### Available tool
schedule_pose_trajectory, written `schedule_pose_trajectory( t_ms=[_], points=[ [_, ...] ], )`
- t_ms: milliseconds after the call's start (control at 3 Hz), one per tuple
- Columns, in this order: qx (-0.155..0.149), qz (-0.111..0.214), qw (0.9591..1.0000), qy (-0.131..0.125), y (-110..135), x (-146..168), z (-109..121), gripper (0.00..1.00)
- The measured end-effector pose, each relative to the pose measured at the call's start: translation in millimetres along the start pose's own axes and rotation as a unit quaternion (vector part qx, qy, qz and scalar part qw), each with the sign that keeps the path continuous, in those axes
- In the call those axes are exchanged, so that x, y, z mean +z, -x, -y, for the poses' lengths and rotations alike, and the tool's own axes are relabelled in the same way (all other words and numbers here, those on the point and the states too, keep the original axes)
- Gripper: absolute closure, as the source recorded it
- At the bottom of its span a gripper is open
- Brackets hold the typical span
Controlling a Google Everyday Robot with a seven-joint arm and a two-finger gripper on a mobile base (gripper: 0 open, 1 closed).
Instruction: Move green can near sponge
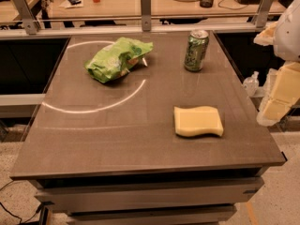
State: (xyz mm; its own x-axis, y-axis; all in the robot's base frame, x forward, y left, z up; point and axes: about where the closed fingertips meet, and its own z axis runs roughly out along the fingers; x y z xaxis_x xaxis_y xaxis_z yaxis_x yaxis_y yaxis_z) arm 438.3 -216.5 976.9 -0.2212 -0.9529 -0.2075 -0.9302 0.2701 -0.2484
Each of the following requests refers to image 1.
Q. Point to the grey metal bracket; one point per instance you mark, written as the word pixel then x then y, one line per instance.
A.
pixel 261 16
pixel 30 23
pixel 146 15

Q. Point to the black mesh pen cup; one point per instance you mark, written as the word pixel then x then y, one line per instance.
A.
pixel 206 3

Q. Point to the grey table drawer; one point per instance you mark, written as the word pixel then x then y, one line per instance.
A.
pixel 151 195

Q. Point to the grey metal bracket right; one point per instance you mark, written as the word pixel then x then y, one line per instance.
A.
pixel 261 16

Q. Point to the green chip bag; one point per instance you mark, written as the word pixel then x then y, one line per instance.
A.
pixel 116 60

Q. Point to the grey metal bracket left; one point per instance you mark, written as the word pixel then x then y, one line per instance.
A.
pixel 30 23

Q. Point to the clear plastic bottle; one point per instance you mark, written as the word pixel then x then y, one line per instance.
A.
pixel 251 83

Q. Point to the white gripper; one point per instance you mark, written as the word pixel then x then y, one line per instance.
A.
pixel 289 35

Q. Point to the green soda can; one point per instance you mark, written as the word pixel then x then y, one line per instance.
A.
pixel 197 43

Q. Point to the yellow sponge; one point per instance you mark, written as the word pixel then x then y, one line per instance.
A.
pixel 197 121

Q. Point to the grey metal bracket middle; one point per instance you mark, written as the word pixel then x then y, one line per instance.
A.
pixel 146 15

